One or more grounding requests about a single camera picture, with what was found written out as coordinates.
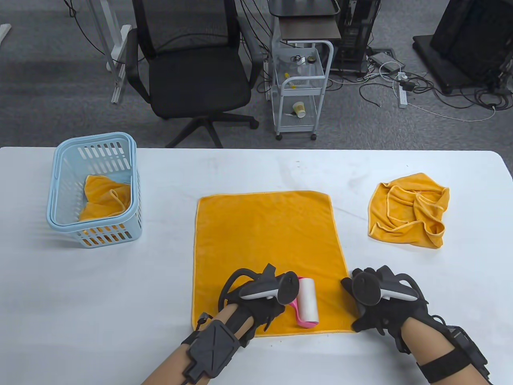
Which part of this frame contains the person's right hand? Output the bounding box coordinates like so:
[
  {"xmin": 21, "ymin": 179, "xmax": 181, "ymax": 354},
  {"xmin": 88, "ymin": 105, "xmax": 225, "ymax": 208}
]
[{"xmin": 341, "ymin": 265, "xmax": 433, "ymax": 353}]

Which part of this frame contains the person's left hand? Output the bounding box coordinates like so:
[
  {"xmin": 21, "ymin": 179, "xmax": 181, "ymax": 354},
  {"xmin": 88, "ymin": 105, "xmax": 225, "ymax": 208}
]
[{"xmin": 216, "ymin": 263, "xmax": 287, "ymax": 347}]

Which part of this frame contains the pink lint roller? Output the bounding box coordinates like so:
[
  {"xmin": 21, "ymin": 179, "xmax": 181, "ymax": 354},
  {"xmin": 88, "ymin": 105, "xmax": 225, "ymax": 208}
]
[{"xmin": 287, "ymin": 276, "xmax": 321, "ymax": 328}]

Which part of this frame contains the yellow square towel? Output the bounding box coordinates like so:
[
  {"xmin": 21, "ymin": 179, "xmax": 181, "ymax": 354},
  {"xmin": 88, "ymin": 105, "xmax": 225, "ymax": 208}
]
[
  {"xmin": 79, "ymin": 174, "xmax": 132, "ymax": 246},
  {"xmin": 368, "ymin": 172, "xmax": 450, "ymax": 249},
  {"xmin": 191, "ymin": 191, "xmax": 357, "ymax": 338}
]

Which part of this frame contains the person's left forearm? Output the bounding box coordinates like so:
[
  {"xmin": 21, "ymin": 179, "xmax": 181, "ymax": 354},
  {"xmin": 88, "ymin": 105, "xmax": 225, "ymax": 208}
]
[{"xmin": 142, "ymin": 305, "xmax": 257, "ymax": 385}]

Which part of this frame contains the black right hand controller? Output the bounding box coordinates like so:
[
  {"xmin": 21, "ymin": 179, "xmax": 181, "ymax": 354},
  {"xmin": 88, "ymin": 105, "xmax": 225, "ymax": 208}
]
[{"xmin": 351, "ymin": 267, "xmax": 417, "ymax": 307}]

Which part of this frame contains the black hand controller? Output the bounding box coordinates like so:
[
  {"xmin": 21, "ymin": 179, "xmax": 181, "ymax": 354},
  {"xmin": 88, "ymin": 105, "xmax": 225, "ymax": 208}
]
[
  {"xmin": 351, "ymin": 267, "xmax": 417, "ymax": 307},
  {"xmin": 240, "ymin": 263, "xmax": 300, "ymax": 304}
]

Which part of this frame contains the black left hand controller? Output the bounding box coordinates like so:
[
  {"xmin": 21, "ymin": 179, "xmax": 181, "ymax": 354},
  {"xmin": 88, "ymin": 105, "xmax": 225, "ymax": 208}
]
[{"xmin": 240, "ymin": 263, "xmax": 300, "ymax": 304}]

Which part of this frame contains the white power strip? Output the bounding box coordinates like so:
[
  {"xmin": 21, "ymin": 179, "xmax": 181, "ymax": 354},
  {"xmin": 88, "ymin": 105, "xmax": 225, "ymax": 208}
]
[{"xmin": 398, "ymin": 72, "xmax": 409, "ymax": 109}]

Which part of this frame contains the white rolling cart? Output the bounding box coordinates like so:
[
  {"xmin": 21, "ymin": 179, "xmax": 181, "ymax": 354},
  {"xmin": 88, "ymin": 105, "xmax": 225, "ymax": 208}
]
[{"xmin": 271, "ymin": 39, "xmax": 334, "ymax": 141}]

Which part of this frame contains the light blue plastic basket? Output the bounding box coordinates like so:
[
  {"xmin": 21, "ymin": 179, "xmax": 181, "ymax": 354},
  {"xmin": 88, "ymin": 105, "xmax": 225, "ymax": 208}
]
[{"xmin": 47, "ymin": 132, "xmax": 142, "ymax": 249}]

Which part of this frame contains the black mesh office chair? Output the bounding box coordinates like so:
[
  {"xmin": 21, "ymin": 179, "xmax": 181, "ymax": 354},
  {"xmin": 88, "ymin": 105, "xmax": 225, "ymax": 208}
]
[{"xmin": 125, "ymin": 0, "xmax": 265, "ymax": 149}]

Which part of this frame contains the grey power adapter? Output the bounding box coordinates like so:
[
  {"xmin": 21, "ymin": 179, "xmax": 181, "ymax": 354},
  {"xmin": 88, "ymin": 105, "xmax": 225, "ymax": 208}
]
[{"xmin": 368, "ymin": 51, "xmax": 404, "ymax": 73}]

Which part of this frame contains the black computer tower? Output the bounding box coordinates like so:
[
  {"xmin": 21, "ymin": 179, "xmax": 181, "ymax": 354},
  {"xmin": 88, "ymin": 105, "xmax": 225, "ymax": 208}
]
[{"xmin": 332, "ymin": 0, "xmax": 381, "ymax": 77}]

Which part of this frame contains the black monitor stand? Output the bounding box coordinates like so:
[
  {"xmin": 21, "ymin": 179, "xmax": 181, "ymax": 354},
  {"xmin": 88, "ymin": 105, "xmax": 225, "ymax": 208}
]
[{"xmin": 413, "ymin": 0, "xmax": 513, "ymax": 95}]

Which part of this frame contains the small dark side table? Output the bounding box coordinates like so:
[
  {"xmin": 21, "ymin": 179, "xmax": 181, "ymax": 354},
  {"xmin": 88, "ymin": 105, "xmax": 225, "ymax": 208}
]
[{"xmin": 268, "ymin": 0, "xmax": 342, "ymax": 41}]

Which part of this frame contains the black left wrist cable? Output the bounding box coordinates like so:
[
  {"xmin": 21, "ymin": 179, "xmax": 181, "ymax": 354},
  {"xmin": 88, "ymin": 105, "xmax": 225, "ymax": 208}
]
[{"xmin": 194, "ymin": 312, "xmax": 214, "ymax": 332}]

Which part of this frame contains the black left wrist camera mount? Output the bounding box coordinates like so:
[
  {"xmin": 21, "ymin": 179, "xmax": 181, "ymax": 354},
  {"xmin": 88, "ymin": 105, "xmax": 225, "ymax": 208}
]
[{"xmin": 182, "ymin": 319, "xmax": 243, "ymax": 381}]

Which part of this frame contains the black right wrist camera strap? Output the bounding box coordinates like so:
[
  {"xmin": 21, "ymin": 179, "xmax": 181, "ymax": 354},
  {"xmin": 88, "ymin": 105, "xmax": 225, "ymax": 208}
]
[{"xmin": 417, "ymin": 326, "xmax": 489, "ymax": 383}]

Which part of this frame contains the white floor cable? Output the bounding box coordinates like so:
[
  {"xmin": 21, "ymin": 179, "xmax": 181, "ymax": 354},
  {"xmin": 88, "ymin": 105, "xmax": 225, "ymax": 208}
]
[{"xmin": 407, "ymin": 102, "xmax": 497, "ymax": 122}]

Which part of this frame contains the white metal frame post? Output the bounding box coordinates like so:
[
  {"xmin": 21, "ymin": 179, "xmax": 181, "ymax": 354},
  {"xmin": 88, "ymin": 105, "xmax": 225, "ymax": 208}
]
[{"xmin": 85, "ymin": 0, "xmax": 133, "ymax": 105}]

